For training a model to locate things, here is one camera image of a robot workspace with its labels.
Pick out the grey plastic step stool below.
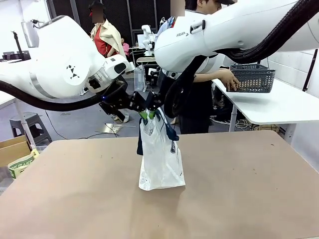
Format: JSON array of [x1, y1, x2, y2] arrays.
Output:
[[9, 112, 52, 145]]

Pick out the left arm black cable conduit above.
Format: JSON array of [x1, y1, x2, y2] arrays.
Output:
[[0, 79, 125, 112]]

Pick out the white floor cables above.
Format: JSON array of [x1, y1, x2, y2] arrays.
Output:
[[210, 116, 255, 130]]

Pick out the clear plastic container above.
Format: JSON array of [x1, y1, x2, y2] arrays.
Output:
[[134, 66, 147, 92]]

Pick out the black tripod leg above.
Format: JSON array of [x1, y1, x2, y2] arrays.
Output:
[[302, 48, 319, 92]]

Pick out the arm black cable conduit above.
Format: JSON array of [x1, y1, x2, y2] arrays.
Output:
[[0, 79, 125, 112], [163, 0, 319, 119]]

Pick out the translucent shopping bag navy handles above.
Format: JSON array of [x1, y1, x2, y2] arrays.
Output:
[[136, 107, 186, 192]]

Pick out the large white side table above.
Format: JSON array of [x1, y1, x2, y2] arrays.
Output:
[[211, 74, 319, 125]]

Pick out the green printed paper bag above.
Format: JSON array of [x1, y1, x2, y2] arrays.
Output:
[[7, 148, 40, 179]]

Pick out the seated person in pink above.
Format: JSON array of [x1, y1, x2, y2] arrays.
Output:
[[121, 37, 131, 58]]

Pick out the black floor cable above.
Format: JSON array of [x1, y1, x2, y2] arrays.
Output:
[[44, 109, 118, 140]]

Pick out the silver metal floor plate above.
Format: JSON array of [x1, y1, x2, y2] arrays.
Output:
[[95, 121, 137, 134]]

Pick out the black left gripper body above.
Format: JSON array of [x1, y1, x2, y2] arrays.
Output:
[[98, 83, 133, 121]]

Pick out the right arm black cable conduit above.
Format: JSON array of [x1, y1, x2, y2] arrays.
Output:
[[163, 0, 319, 119]]

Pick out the person's left forearm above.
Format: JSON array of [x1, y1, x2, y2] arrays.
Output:
[[193, 69, 225, 83]]

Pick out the person in black shirt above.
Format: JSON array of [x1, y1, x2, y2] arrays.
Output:
[[159, 0, 237, 134]]

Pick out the woman in red and beige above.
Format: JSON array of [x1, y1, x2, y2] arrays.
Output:
[[88, 0, 131, 123]]

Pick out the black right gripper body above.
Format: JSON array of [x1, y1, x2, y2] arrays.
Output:
[[145, 90, 165, 112]]

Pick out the small white side table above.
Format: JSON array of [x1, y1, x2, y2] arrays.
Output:
[[0, 93, 17, 110]]

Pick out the brown cardboard box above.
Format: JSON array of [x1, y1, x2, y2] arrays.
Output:
[[0, 135, 32, 167]]

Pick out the person's left hand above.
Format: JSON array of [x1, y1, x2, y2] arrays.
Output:
[[220, 69, 241, 91]]

